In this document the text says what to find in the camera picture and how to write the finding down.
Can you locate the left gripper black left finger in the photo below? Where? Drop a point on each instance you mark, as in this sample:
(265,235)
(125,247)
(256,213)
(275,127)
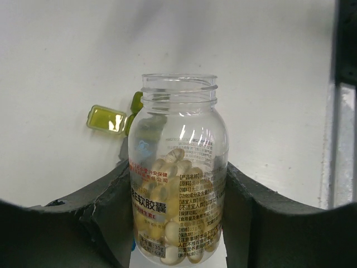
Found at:
(91,227)

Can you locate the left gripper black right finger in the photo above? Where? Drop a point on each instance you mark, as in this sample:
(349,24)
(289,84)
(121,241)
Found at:
(262,228)

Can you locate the weekly pill organizer strip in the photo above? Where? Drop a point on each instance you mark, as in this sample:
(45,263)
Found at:
(114,120)

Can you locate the clear jar orange pills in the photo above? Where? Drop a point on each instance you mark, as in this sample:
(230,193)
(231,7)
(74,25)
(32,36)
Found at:
(178,155)

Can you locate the right aluminium frame post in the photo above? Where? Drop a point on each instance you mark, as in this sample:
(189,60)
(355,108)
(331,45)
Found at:
(338,183)

